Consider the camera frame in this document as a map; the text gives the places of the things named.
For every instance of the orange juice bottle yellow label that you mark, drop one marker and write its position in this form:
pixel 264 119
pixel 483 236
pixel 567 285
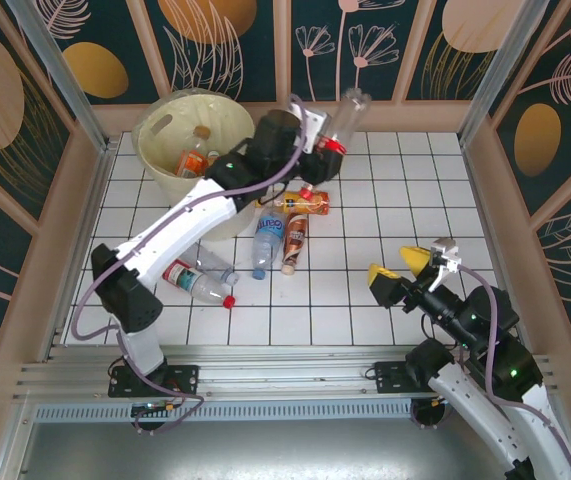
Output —
pixel 295 204

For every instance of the clear cola bottle red label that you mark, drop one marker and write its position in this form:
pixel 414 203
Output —
pixel 350 115

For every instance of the coffee drink bottle brown label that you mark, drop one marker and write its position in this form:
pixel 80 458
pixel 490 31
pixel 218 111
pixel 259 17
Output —
pixel 296 232

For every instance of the orange soda bottle brown cap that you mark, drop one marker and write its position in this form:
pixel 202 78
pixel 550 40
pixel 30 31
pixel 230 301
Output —
pixel 190 162

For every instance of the water bottle blue label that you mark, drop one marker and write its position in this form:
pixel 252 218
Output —
pixel 270 230

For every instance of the clear bottle blue cap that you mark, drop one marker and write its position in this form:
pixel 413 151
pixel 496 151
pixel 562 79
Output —
pixel 212 260

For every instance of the clear bottle red cap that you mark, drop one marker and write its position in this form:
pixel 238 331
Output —
pixel 200 285

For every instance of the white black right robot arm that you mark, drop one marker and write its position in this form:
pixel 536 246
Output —
pixel 470 405

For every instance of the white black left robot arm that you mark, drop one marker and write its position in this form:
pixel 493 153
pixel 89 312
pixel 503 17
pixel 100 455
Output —
pixel 175 230

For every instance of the cream plastic waste bin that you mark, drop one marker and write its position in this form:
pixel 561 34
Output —
pixel 240 222

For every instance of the grey metal front panel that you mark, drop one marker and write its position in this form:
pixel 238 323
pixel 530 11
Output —
pixel 290 450

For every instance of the small green circuit board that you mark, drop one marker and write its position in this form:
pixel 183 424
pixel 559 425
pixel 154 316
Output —
pixel 150 409

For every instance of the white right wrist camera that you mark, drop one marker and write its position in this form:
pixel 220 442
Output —
pixel 445 252

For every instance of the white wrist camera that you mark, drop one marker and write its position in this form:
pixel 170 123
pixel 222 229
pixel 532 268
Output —
pixel 315 122
pixel 445 252

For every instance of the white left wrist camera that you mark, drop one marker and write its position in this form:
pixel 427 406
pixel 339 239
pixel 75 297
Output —
pixel 315 122

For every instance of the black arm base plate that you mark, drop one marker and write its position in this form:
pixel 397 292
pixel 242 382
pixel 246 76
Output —
pixel 390 377
pixel 185 380

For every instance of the aluminium mounting rail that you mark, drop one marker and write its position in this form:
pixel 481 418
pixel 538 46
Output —
pixel 290 367

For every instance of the aluminium frame post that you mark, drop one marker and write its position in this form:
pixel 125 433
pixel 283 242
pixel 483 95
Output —
pixel 509 60
pixel 54 60

